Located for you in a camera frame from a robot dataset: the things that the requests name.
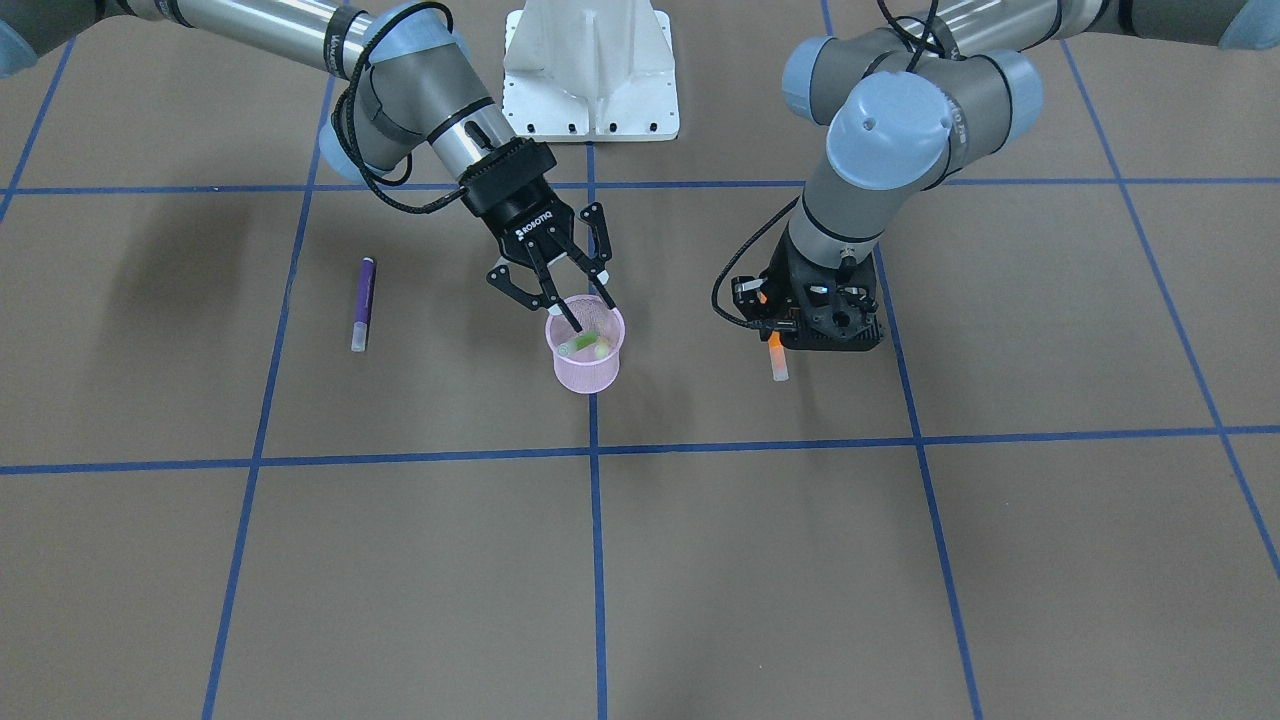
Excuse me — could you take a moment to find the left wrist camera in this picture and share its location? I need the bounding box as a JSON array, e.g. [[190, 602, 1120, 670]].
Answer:
[[731, 275, 769, 323]]

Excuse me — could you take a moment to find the green highlighter pen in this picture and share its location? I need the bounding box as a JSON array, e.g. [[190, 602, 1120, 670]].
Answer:
[[556, 331, 599, 357]]

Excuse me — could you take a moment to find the pink mesh pen holder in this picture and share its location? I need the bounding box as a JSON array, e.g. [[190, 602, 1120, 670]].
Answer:
[[544, 293, 626, 395]]

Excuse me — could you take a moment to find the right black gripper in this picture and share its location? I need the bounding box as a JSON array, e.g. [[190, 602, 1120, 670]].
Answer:
[[462, 138, 618, 334]]

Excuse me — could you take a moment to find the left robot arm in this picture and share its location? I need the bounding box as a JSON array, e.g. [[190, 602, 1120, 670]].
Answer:
[[733, 1, 1277, 352]]

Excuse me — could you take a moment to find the orange highlighter pen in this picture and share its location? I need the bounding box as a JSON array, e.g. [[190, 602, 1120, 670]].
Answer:
[[765, 331, 790, 382]]

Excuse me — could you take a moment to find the purple highlighter pen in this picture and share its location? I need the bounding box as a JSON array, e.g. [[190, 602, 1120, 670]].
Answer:
[[349, 256, 378, 354]]

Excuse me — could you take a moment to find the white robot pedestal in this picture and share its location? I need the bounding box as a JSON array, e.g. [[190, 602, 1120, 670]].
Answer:
[[500, 1, 681, 143]]

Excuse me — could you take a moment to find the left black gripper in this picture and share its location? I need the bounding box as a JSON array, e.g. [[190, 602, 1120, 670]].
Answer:
[[765, 240, 884, 351]]

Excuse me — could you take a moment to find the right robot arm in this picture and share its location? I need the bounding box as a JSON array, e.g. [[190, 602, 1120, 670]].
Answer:
[[1, 1, 616, 331]]

